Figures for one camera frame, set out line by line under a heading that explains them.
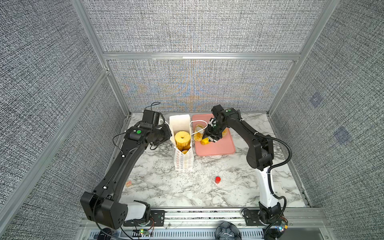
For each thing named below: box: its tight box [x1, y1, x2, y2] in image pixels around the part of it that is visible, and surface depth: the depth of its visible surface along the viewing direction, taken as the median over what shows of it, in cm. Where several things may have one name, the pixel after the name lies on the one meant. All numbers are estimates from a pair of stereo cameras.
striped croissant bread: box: [193, 132, 203, 142], surface depth 102 cm
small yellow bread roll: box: [200, 137, 210, 145], surface depth 101 cm
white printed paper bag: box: [169, 114, 194, 171], surface depth 84 cm
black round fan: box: [215, 221, 242, 240], surface depth 69 cm
